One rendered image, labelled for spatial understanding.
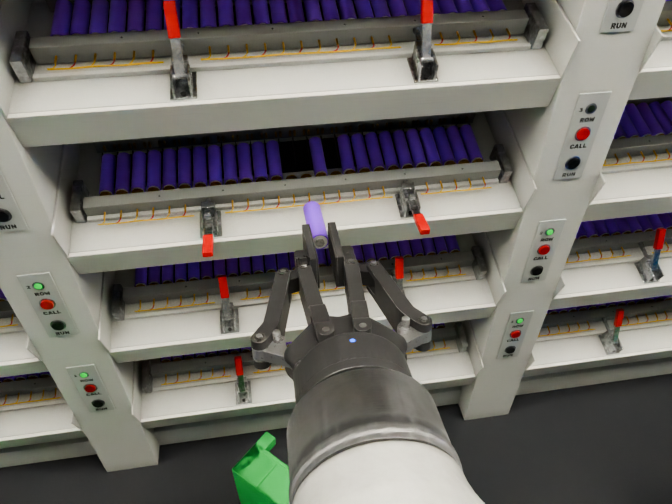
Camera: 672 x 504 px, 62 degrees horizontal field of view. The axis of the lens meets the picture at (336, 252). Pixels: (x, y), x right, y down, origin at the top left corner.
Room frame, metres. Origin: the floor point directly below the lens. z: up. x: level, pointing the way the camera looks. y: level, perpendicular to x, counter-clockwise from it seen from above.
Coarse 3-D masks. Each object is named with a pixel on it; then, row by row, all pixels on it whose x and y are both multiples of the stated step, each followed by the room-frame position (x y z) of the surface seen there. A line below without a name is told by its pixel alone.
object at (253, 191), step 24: (408, 168) 0.65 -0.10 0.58; (432, 168) 0.65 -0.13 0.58; (456, 168) 0.65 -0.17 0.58; (480, 168) 0.65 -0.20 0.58; (144, 192) 0.59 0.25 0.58; (168, 192) 0.59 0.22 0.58; (192, 192) 0.59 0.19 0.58; (216, 192) 0.59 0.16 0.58; (240, 192) 0.60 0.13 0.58; (264, 192) 0.60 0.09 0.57; (288, 192) 0.61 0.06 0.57; (312, 192) 0.61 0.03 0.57; (336, 192) 0.62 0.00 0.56; (384, 192) 0.62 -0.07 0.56; (120, 216) 0.56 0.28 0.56; (192, 216) 0.57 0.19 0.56
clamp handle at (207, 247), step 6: (204, 216) 0.55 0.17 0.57; (210, 216) 0.55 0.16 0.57; (210, 222) 0.55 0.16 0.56; (204, 228) 0.54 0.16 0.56; (210, 228) 0.54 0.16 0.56; (204, 234) 0.52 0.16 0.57; (210, 234) 0.52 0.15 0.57; (204, 240) 0.51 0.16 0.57; (210, 240) 0.51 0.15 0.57; (204, 246) 0.50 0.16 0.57; (210, 246) 0.50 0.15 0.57; (204, 252) 0.49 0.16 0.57; (210, 252) 0.49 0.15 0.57
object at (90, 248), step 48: (480, 144) 0.72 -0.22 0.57; (96, 192) 0.61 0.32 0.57; (432, 192) 0.63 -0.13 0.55; (480, 192) 0.64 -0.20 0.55; (528, 192) 0.61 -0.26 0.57; (96, 240) 0.54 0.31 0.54; (144, 240) 0.54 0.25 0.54; (192, 240) 0.54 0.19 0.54; (240, 240) 0.55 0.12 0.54; (288, 240) 0.56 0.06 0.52; (384, 240) 0.59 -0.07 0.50
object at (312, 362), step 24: (312, 336) 0.25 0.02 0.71; (336, 336) 0.22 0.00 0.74; (360, 336) 0.22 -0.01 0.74; (384, 336) 0.24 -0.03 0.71; (288, 360) 0.23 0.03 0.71; (312, 360) 0.21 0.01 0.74; (336, 360) 0.20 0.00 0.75; (360, 360) 0.20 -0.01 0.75; (384, 360) 0.20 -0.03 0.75; (312, 384) 0.19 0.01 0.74
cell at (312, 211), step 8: (304, 208) 0.46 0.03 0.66; (312, 208) 0.45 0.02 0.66; (320, 208) 0.46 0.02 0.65; (312, 216) 0.44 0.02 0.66; (320, 216) 0.44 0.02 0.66; (312, 224) 0.42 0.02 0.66; (320, 224) 0.42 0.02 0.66; (312, 232) 0.41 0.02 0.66; (320, 232) 0.41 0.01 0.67; (320, 240) 0.40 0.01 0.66; (320, 248) 0.40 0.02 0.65
